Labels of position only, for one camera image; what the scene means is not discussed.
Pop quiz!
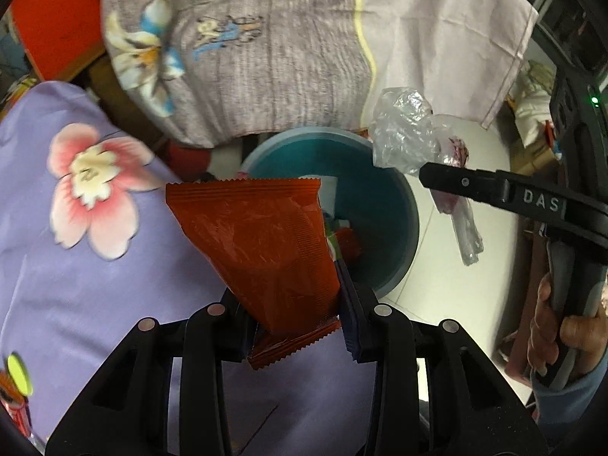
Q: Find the grey floral cloth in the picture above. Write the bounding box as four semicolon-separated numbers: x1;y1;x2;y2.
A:
78;0;540;148

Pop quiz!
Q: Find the teal plastic bin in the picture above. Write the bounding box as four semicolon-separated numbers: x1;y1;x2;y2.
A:
240;126;421;298

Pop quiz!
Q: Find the red foil packet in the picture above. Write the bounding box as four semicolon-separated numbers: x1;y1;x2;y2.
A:
165;176;344;371

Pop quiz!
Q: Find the person's right hand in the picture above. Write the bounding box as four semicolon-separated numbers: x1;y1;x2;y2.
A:
528;273;608;376

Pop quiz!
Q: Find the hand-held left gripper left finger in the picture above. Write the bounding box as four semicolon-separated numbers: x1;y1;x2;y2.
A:
45;290;257;456

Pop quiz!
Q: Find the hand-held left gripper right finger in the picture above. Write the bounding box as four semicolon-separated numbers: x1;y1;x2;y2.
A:
335;259;537;456

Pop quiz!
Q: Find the red drink can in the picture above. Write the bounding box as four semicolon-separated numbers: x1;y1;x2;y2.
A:
0;374;34;440

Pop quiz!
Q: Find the clear plastic bag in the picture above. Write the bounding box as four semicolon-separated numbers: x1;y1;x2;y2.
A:
370;86;485;267

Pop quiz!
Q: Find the yellow green lid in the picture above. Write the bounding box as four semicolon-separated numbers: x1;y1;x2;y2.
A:
6;352;33;397

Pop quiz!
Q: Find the purple floral tablecloth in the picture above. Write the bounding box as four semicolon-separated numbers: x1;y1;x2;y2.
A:
0;81;376;456

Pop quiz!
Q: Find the person's right forearm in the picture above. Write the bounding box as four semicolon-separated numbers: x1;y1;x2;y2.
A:
531;351;608;456

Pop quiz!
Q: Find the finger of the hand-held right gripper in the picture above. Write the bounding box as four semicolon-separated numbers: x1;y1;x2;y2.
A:
418;161;505;206

